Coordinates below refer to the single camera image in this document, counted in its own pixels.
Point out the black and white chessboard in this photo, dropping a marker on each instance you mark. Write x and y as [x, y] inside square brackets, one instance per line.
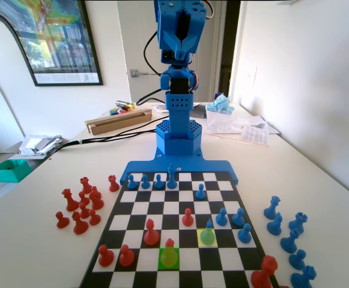
[174, 207]

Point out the blue plastic chess pawn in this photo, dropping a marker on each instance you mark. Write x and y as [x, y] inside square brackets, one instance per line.
[221, 218]
[131, 183]
[238, 218]
[144, 182]
[244, 234]
[200, 193]
[158, 183]

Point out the blue plastic chess bishop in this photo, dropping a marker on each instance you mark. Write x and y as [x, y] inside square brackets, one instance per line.
[303, 277]
[289, 241]

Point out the blue plastic chess queen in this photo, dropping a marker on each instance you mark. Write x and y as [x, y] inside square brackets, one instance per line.
[271, 208]

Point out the clear plastic bag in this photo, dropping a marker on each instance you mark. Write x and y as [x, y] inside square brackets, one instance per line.
[222, 123]

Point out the crumpled wrapper pile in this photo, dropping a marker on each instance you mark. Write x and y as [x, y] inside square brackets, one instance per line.
[39, 145]

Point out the dark grey pad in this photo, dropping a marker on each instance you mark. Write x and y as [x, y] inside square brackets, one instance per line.
[198, 111]

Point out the white arched board dark edge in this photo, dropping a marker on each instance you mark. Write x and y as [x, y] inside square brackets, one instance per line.
[0, 45]

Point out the small white paper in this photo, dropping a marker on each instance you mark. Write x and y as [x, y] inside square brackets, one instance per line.
[159, 108]

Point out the long cardboard box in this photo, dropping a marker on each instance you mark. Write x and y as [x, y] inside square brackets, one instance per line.
[117, 121]

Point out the blue plastic chess rook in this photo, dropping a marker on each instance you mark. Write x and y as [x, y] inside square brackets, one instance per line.
[297, 223]

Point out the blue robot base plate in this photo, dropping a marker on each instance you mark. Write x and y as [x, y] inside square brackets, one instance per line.
[192, 166]

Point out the black framed poster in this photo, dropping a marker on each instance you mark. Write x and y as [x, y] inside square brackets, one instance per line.
[63, 39]

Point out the white door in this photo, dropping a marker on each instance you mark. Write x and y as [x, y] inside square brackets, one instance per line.
[138, 45]

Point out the white paper sheets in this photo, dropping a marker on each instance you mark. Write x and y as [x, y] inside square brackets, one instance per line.
[271, 127]

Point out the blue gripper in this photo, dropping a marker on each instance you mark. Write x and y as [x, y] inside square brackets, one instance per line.
[181, 28]

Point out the printed paper sheet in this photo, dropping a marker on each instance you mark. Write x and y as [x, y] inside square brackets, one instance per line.
[255, 135]

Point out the green plastic bin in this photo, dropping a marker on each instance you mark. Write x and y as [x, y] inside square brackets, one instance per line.
[10, 174]

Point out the blue patterned crumpled packet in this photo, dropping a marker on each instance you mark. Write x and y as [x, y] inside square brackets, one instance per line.
[220, 105]

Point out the colourful small items pile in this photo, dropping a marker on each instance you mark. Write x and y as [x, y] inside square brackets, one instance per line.
[117, 111]

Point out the silver cylinder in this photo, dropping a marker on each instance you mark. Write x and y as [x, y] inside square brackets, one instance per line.
[123, 104]

